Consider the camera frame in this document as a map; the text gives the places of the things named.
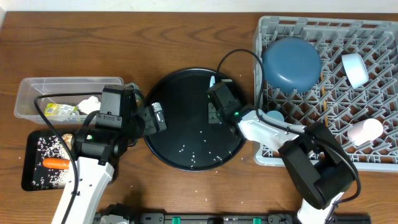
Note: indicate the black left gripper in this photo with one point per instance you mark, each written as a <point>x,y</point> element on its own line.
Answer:
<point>155,124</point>

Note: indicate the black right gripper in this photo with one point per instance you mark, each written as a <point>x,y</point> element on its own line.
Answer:
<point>212,116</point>

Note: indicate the light blue plastic knife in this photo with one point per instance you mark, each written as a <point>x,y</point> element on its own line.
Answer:
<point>212,81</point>

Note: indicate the light blue cup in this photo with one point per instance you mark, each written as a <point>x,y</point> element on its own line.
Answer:
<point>275,115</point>

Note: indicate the white napkin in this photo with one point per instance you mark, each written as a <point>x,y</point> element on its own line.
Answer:
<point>89,105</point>

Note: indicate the brown food scrap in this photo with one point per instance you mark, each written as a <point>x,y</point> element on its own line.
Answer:
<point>67,137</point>

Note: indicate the dark blue plate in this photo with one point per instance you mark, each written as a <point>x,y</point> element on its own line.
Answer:
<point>291,64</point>

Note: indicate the green yellow snack wrapper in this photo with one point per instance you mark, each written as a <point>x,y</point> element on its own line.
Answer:
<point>61,112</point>

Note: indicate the orange carrot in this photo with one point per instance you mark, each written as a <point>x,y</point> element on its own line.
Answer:
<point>54,163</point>

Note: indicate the wooden chopstick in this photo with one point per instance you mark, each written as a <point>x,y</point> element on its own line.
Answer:
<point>324,102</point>

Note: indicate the light blue bowl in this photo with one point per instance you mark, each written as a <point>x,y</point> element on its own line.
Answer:
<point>355,69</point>

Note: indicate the pink cup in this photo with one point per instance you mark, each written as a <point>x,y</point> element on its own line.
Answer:
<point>364,131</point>

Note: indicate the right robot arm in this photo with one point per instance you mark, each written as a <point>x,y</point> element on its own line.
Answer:
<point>320,169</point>

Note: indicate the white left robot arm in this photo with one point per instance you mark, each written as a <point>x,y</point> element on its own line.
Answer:
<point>98,145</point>

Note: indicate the grey dishwasher rack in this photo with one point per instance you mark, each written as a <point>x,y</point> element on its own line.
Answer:
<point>376,42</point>

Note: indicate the round black tray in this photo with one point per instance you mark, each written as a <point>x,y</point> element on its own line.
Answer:
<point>190,142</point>

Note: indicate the black rectangular tray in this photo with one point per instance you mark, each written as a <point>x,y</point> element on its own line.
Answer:
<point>43,144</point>

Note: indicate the clear plastic bin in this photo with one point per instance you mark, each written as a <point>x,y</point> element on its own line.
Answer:
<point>31,87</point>

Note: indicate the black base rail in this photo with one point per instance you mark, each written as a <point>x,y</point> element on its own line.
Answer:
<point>118,213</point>

